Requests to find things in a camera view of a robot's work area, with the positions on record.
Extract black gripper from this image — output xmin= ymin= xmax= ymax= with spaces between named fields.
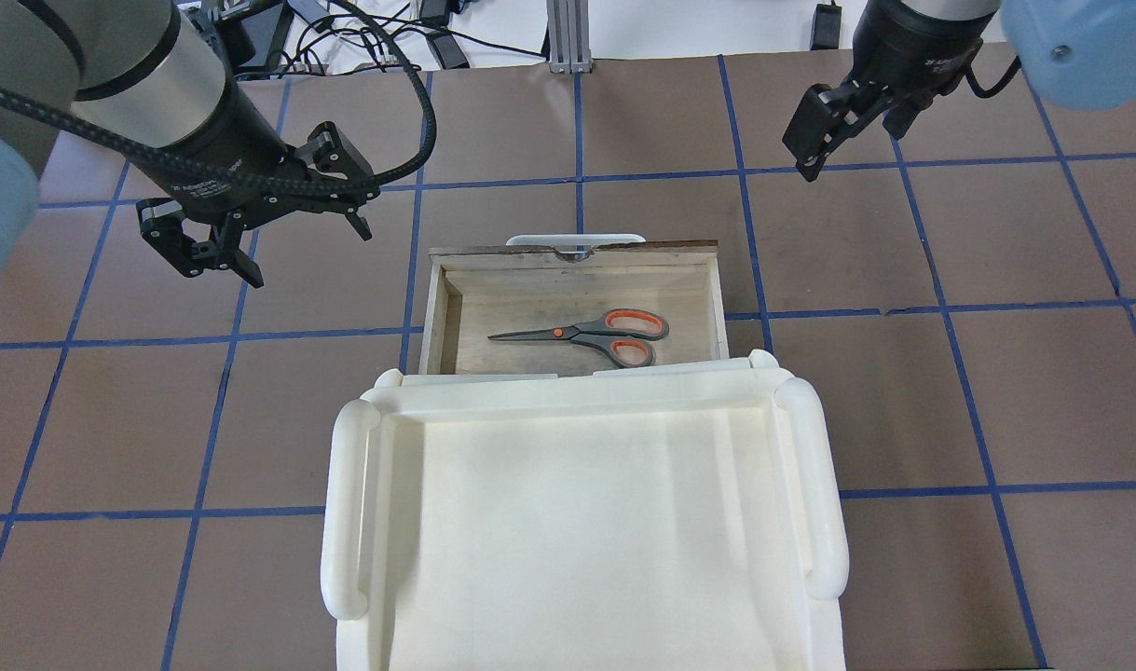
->
xmin=131 ymin=84 xmax=381 ymax=288

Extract grey scissors orange handles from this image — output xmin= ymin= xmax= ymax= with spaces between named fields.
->
xmin=487 ymin=308 xmax=670 ymax=369

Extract wooden drawer with white handle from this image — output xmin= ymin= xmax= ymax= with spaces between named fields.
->
xmin=418 ymin=234 xmax=729 ymax=377

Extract black small power adapter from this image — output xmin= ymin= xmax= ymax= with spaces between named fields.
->
xmin=809 ymin=1 xmax=842 ymax=51

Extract black power adapter brick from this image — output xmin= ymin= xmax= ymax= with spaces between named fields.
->
xmin=424 ymin=31 xmax=471 ymax=72

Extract aluminium frame post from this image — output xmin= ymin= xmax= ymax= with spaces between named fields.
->
xmin=545 ymin=0 xmax=594 ymax=74

